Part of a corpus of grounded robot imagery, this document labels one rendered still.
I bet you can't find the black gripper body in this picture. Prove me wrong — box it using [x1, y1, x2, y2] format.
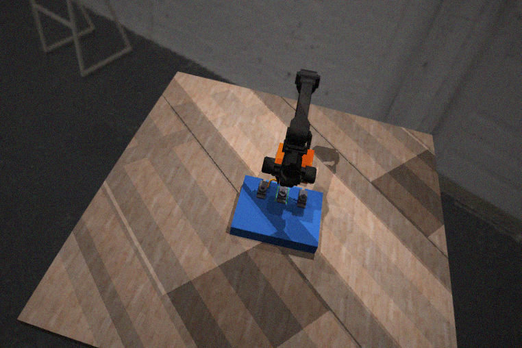
[261, 157, 317, 184]

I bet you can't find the blue flat deck plate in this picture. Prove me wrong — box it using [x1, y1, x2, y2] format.
[229, 175, 323, 253]

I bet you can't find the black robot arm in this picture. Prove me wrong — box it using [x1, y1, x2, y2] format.
[279, 69, 320, 188]

